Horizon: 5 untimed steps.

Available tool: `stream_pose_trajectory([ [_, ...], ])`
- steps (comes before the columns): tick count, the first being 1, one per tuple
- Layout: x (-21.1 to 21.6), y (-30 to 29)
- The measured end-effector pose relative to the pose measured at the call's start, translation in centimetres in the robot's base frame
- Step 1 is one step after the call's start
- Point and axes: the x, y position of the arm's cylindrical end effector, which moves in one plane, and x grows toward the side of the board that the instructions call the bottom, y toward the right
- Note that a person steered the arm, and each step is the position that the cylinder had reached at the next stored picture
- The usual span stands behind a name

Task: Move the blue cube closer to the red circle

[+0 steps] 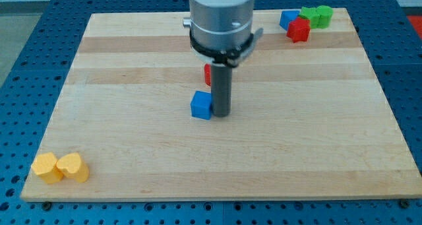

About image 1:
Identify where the red object at right edge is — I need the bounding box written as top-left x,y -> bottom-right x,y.
407,15 -> 422,38

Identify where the yellow heart block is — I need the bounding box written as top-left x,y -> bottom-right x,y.
56,152 -> 90,183

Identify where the blue triangle block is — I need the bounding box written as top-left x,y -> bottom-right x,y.
280,10 -> 300,31

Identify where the green star block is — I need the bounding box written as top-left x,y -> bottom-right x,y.
299,7 -> 320,29

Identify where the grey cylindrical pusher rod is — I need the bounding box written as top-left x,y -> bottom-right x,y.
210,63 -> 232,117

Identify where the yellow hexagon block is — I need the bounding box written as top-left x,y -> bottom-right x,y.
31,152 -> 64,184

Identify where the green circle block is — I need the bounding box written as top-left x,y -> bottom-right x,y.
316,5 -> 334,28

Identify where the red star block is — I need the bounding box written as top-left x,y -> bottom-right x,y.
286,17 -> 311,43

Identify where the wooden board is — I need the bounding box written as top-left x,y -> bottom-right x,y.
21,8 -> 421,202

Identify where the blue cube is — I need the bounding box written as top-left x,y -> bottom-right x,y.
191,91 -> 212,120

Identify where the black clamp ring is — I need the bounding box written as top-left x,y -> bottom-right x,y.
189,27 -> 264,69

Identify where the red circle block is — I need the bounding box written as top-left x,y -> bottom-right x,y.
204,64 -> 211,86

